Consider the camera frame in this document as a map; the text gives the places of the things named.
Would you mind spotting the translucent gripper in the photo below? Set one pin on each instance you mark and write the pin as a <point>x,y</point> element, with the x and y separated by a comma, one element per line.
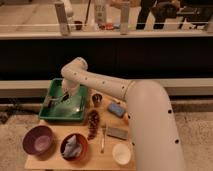
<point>69,93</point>

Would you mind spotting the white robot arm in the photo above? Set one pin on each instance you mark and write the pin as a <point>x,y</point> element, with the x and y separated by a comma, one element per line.
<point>157,145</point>

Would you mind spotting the green plastic tray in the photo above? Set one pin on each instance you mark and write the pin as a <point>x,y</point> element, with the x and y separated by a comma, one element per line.
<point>69,110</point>

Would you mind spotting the metal measuring cup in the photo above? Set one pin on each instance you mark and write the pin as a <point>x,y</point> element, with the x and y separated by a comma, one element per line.
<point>97,99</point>

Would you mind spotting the blue sponge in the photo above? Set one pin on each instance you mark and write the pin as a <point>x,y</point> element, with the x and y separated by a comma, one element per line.
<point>116,109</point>

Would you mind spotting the metal fork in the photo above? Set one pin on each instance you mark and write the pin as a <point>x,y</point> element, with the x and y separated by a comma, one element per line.
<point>103,137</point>

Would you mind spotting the red bowl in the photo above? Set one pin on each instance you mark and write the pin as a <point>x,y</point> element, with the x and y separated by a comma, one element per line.
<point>80,139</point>

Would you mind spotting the grey crumpled cloth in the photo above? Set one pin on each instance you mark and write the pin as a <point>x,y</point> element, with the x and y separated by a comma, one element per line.
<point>72,148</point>

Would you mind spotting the purple bowl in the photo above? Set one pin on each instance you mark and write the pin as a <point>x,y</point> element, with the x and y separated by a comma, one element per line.
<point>38,140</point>

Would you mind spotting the dark red cup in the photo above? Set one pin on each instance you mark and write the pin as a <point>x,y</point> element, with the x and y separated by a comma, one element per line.
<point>78,25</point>

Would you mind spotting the orange fruit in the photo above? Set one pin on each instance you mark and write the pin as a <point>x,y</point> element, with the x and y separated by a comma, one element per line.
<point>126,119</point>

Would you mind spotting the grey sponge block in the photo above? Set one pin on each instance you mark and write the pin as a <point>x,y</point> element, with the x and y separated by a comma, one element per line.
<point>117,133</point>

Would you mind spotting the white small bowl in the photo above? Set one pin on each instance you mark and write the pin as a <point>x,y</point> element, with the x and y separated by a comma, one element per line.
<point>121,154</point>

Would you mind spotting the person in dark clothes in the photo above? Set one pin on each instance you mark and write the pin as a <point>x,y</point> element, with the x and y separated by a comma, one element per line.
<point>161,9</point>

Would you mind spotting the grey metal post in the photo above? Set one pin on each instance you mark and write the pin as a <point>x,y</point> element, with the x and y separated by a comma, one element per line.
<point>124,17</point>
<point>62,18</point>

